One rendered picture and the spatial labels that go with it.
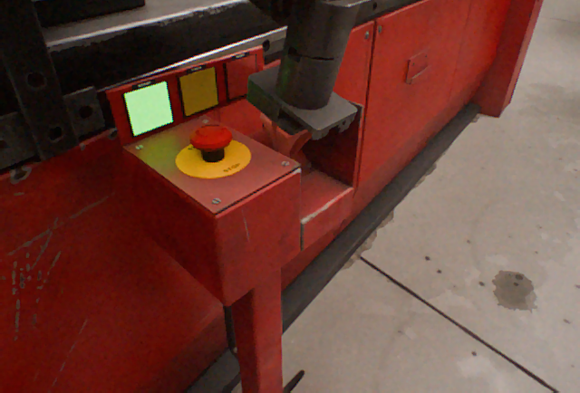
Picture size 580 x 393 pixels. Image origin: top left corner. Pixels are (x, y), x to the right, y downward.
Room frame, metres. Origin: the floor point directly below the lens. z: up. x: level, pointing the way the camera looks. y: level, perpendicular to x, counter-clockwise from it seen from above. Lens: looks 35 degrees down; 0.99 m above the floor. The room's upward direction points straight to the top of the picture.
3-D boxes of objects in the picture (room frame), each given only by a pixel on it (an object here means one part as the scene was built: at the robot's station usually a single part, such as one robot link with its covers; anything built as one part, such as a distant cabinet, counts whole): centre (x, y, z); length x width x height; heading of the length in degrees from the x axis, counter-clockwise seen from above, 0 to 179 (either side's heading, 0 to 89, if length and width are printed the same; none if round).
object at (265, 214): (0.38, 0.05, 0.75); 0.20 x 0.16 x 0.18; 136
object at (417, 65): (1.18, -0.38, 0.58); 0.15 x 0.02 x 0.07; 143
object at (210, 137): (0.34, 0.07, 0.79); 0.04 x 0.04 x 0.04
